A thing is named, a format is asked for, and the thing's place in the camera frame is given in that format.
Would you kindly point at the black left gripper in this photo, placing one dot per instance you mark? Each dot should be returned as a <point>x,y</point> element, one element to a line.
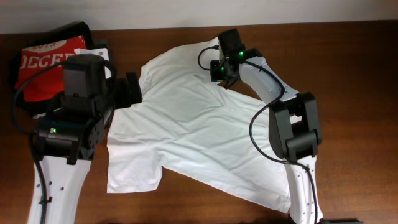
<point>131,90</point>

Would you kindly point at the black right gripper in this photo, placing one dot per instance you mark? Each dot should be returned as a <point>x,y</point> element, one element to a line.
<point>230,80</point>

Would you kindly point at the white t-shirt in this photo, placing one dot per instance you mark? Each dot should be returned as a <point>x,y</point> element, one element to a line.
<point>190,125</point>

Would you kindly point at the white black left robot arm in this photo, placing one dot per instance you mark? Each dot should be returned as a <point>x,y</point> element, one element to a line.
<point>64,141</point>

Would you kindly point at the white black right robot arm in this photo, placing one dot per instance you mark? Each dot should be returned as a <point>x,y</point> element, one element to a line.
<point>294,126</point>

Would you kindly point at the dark navy folded garment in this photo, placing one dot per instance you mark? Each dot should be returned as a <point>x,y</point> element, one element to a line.
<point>99,44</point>

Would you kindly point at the black folded shirt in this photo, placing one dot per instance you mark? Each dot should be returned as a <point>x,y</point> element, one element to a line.
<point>41,94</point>

